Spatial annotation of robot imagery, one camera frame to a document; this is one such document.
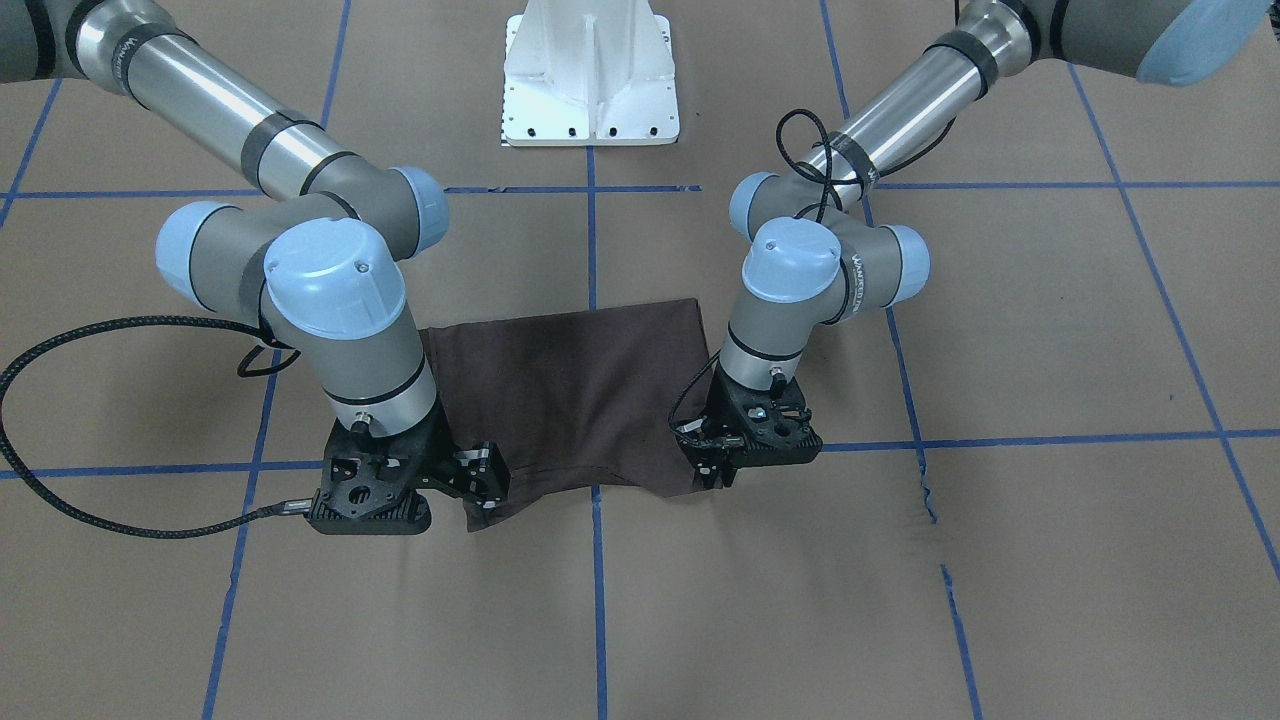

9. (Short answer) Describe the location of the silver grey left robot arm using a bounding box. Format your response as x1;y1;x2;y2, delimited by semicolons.
668;1;1270;489

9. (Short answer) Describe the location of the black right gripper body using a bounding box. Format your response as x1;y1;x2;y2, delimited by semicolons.
306;405;509;536

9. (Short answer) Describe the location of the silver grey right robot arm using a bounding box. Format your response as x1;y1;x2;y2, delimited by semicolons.
3;1;509;539

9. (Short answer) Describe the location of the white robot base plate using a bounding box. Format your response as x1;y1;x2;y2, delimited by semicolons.
500;1;681;147

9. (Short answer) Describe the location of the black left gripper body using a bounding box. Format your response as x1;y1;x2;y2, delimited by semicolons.
672;372;823;489

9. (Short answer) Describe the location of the dark brown t-shirt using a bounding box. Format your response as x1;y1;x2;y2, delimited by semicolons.
422;299;708;532

